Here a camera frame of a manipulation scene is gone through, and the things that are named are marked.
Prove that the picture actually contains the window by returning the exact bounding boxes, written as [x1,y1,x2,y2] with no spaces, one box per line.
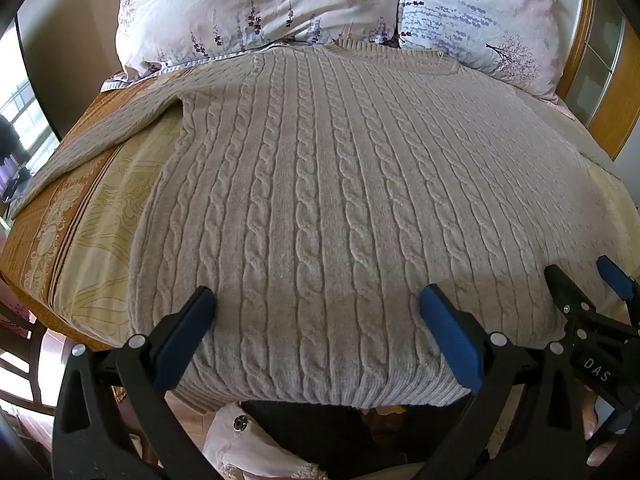
[0,79,57,161]

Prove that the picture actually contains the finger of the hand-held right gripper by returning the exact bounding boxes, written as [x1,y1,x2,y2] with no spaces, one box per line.
[544,264,597,322]
[596,255,640,303]

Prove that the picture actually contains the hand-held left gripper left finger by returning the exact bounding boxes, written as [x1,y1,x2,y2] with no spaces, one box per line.
[52,286,218,480]

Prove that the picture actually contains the yellow patterned bed sheet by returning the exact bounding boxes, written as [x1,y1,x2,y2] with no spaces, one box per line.
[0,72,640,358]

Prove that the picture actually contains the person's dark pants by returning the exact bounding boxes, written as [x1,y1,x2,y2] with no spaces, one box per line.
[240,399,472,480]

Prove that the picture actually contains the wooden chair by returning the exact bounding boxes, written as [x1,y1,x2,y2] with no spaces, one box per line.
[0,285,68,466]

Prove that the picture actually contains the person's right hand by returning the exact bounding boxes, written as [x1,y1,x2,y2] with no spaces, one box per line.
[582,391,622,462]

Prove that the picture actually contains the pink floral pillow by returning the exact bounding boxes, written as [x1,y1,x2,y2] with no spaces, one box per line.
[100,0,407,94]

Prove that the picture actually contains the wooden headboard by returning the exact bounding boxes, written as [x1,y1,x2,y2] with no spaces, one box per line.
[547,0,640,163]

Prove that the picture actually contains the person's white garment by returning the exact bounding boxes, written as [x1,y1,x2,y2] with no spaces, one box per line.
[202,402,326,480]

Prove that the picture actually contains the blue-print floral pillow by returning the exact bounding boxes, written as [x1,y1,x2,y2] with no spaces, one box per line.
[397,0,576,111]

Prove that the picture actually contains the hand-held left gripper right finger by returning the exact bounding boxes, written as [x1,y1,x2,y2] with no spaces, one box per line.
[418,284,589,480]

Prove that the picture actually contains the beige cable-knit sweater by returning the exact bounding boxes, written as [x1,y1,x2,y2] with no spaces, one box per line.
[7,42,623,413]

